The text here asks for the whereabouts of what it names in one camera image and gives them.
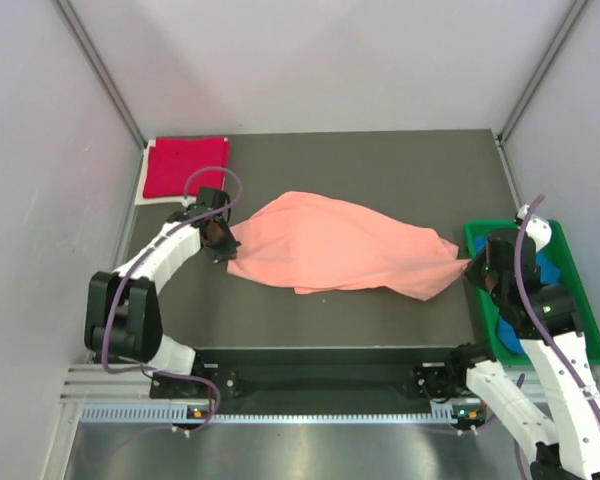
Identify salmon pink t shirt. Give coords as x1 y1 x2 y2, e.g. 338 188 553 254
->
227 191 468 301

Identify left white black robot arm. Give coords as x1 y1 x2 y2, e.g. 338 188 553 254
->
84 212 240 397

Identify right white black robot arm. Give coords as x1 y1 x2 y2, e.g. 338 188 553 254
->
445 199 600 479

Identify blue t shirt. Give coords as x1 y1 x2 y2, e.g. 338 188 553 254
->
494 250 561 357

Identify folded red t shirt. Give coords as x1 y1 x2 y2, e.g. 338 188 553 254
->
136 137 230 204

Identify green plastic bin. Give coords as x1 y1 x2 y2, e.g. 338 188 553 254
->
464 220 600 366

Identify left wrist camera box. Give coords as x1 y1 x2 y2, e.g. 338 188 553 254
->
194 187 230 210

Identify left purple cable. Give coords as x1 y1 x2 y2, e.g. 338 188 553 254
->
102 168 244 436

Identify slotted grey cable duct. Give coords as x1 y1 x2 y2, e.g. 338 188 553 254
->
80 403 486 426

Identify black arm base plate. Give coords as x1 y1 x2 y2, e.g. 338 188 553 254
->
149 348 506 402

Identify right aluminium frame post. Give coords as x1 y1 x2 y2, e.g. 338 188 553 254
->
495 0 591 147

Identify aluminium frame post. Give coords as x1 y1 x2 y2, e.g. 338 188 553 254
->
51 0 147 149
495 0 591 147

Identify left aluminium frame post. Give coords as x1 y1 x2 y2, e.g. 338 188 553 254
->
51 0 147 149

